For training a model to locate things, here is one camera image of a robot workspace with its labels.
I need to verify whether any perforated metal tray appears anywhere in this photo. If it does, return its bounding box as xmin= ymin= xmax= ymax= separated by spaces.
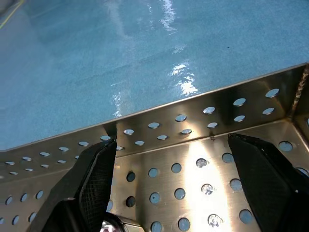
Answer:
xmin=0 ymin=62 xmax=309 ymax=232

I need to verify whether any metal nut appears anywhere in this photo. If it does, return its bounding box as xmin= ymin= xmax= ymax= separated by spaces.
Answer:
xmin=100 ymin=212 xmax=143 ymax=232

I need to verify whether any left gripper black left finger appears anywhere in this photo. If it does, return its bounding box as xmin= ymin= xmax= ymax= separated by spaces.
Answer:
xmin=28 ymin=138 xmax=118 ymax=232

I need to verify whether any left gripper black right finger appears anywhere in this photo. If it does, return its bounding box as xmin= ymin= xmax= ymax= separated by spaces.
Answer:
xmin=227 ymin=133 xmax=309 ymax=232

